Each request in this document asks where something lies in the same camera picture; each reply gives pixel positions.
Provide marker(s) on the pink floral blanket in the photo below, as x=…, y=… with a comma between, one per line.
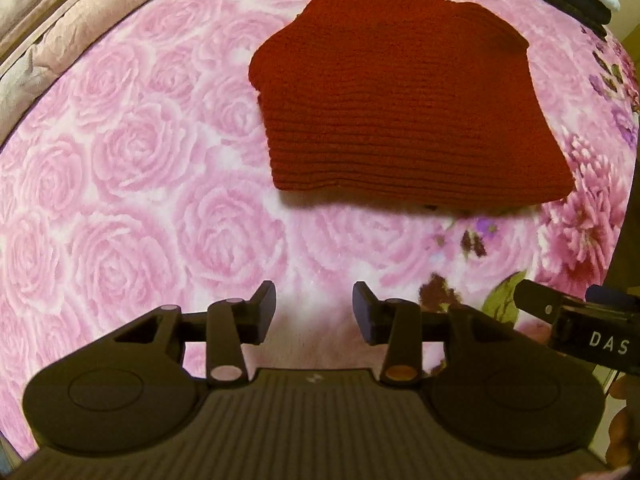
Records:
x=150, y=185

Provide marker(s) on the red knitted sweater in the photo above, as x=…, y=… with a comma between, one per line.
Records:
x=400, y=110

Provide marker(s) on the folded pink quilt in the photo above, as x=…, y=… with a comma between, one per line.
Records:
x=60, y=20

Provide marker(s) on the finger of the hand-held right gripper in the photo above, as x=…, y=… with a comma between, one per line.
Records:
x=615, y=296
x=537, y=302

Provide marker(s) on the person's right hand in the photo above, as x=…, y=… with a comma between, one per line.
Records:
x=627, y=425

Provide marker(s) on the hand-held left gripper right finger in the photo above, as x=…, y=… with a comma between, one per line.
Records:
x=361, y=310

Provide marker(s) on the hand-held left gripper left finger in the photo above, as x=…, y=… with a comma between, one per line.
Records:
x=267, y=310

